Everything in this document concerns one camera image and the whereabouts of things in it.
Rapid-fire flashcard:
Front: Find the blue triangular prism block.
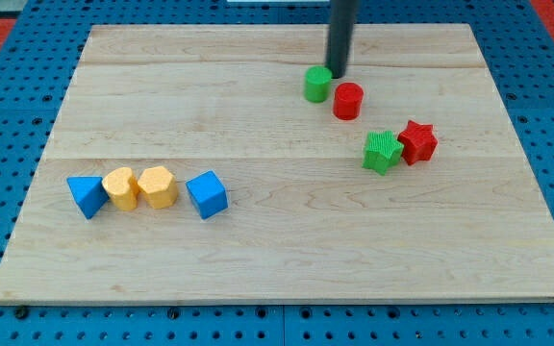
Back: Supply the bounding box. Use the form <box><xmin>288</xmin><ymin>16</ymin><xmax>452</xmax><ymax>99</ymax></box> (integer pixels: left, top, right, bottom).
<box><xmin>66</xmin><ymin>176</ymin><xmax>110</xmax><ymax>219</ymax></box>

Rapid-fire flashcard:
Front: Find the red cylinder block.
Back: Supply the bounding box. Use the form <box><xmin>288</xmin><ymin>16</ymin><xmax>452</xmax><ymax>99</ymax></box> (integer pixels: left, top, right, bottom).
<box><xmin>333</xmin><ymin>83</ymin><xmax>364</xmax><ymax>121</ymax></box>

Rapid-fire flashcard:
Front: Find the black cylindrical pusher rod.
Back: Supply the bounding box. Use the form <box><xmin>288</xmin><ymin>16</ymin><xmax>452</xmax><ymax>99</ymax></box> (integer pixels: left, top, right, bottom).
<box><xmin>325</xmin><ymin>0</ymin><xmax>360</xmax><ymax>79</ymax></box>

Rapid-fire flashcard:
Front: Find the green cylinder block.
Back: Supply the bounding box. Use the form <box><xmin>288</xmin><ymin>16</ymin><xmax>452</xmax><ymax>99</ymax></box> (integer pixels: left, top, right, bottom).
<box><xmin>303</xmin><ymin>65</ymin><xmax>333</xmax><ymax>103</ymax></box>

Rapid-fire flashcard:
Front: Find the red star block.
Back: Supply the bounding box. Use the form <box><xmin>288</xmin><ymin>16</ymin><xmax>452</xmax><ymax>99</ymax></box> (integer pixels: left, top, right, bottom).
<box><xmin>397</xmin><ymin>120</ymin><xmax>438</xmax><ymax>165</ymax></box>

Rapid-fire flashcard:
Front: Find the blue cube block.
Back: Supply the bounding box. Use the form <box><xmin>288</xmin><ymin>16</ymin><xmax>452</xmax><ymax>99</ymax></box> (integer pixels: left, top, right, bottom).
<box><xmin>186</xmin><ymin>170</ymin><xmax>228</xmax><ymax>219</ymax></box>

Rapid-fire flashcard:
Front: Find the yellow heart block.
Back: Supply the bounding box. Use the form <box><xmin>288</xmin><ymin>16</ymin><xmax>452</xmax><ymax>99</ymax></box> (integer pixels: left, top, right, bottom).
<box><xmin>102</xmin><ymin>167</ymin><xmax>139</xmax><ymax>211</ymax></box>

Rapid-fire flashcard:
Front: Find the green star block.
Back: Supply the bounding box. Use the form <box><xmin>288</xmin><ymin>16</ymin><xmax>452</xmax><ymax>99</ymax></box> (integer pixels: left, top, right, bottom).
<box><xmin>362</xmin><ymin>131</ymin><xmax>404</xmax><ymax>176</ymax></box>

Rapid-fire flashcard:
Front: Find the light wooden board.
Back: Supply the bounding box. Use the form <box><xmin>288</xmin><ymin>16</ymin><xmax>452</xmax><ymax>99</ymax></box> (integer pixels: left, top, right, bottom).
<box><xmin>0</xmin><ymin>24</ymin><xmax>554</xmax><ymax>306</ymax></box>

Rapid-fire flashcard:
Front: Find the yellow hexagon block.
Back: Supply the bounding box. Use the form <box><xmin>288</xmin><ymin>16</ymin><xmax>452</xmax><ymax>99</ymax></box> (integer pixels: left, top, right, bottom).
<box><xmin>138</xmin><ymin>166</ymin><xmax>179</xmax><ymax>210</ymax></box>

